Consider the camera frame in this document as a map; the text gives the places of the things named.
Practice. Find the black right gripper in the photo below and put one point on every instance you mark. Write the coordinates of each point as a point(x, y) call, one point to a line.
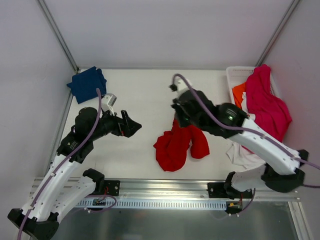
point(180, 110)

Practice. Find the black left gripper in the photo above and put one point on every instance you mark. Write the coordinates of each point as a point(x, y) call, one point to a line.
point(122, 125)

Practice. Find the red t shirt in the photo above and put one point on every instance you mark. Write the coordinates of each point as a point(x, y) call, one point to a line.
point(172, 147)

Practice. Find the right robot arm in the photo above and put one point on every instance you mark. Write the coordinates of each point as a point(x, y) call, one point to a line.
point(281, 169)

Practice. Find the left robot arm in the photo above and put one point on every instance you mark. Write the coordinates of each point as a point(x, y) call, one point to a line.
point(41, 216)

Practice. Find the orange t shirt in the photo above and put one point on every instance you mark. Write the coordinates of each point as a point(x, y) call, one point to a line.
point(240, 96)

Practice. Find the white plastic basket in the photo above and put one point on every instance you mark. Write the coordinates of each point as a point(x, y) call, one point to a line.
point(237, 75)

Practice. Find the folded blue t shirt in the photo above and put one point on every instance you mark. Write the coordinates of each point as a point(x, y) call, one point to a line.
point(83, 85)

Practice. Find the pink t shirt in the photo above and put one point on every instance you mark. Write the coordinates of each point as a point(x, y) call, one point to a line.
point(271, 113)

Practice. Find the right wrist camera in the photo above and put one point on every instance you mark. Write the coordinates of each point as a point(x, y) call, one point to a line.
point(178, 86)

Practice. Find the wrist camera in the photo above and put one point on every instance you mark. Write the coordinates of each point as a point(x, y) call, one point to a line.
point(108, 102)
point(178, 86)

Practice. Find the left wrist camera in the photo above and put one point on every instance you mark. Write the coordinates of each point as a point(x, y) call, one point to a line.
point(108, 102)

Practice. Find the aluminium mounting rail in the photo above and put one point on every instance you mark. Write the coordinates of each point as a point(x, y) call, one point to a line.
point(161, 189)

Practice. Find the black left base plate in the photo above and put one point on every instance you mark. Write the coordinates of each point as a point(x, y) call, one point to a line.
point(106, 187)

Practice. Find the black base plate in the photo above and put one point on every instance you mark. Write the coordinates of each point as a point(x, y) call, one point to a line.
point(222, 190)
point(106, 187)

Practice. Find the white slotted cable duct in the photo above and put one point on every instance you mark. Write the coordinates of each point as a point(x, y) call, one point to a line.
point(153, 204)

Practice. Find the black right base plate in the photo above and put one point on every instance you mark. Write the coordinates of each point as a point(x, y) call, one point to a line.
point(222, 190)

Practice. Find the right aluminium frame post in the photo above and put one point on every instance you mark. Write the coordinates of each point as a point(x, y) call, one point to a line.
point(278, 31)

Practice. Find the aluminium frame post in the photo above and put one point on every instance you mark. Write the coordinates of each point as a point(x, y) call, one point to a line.
point(57, 33)
point(278, 31)

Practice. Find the left aluminium frame post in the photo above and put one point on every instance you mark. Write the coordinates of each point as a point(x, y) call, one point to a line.
point(57, 33)

